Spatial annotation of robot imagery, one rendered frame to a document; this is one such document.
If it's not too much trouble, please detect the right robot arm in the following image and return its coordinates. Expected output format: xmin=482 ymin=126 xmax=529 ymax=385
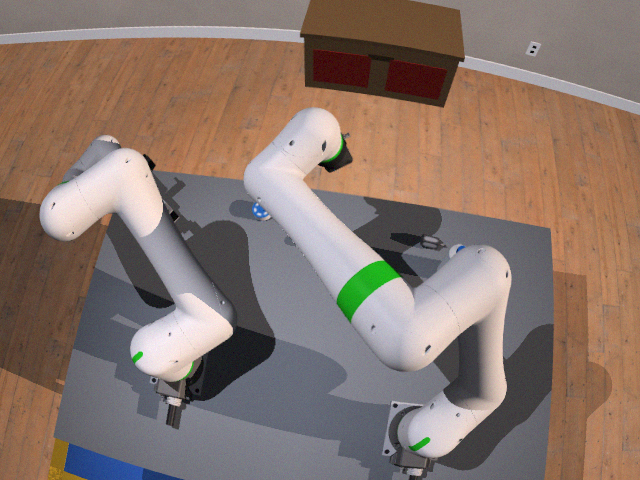
xmin=243 ymin=107 xmax=511 ymax=480

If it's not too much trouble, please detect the white bottle with blue cap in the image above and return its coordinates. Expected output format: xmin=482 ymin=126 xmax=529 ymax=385
xmin=437 ymin=244 xmax=466 ymax=271

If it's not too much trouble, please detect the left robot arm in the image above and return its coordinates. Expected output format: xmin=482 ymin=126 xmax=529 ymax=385
xmin=39 ymin=135 xmax=237 ymax=426

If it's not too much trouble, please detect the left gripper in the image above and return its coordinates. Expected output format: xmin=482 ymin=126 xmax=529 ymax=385
xmin=143 ymin=154 xmax=179 ymax=223

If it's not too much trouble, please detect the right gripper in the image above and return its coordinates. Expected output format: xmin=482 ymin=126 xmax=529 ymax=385
xmin=318 ymin=133 xmax=353 ymax=173

